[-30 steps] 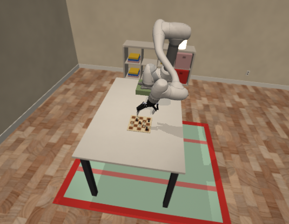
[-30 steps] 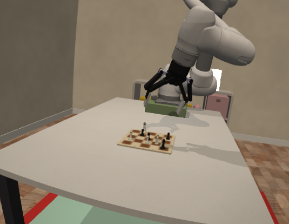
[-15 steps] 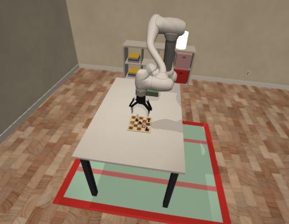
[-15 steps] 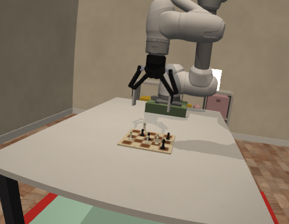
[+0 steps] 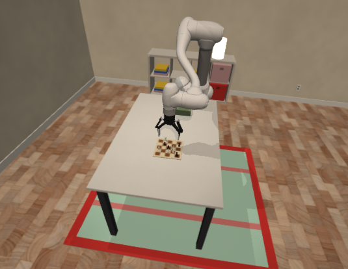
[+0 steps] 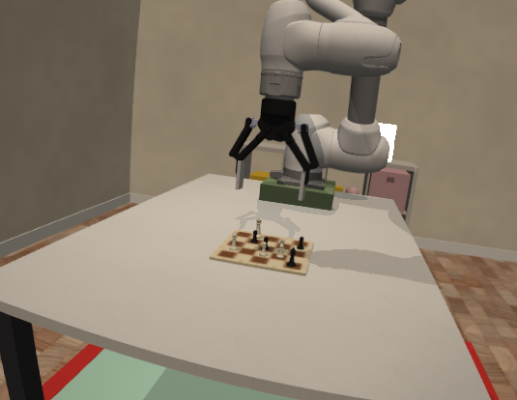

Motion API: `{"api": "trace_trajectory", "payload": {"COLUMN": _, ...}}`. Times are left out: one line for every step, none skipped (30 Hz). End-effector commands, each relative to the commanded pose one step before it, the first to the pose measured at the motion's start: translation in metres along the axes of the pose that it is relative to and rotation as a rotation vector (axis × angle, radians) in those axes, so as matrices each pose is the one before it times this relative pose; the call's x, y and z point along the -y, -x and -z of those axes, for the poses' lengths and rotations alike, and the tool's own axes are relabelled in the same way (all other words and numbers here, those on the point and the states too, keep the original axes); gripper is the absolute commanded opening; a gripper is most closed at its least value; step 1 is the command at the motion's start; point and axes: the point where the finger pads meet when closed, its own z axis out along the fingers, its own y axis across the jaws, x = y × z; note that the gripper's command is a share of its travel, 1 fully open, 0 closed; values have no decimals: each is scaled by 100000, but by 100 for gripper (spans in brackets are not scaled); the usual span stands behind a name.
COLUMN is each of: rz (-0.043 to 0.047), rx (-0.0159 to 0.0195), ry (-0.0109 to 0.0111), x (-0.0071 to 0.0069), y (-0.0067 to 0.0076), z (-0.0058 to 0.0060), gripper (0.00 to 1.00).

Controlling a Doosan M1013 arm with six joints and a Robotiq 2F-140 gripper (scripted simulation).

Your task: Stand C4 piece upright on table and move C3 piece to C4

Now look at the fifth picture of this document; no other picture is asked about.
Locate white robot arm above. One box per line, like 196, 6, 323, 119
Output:
162, 17, 224, 116

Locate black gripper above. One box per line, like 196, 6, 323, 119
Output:
155, 115, 183, 140

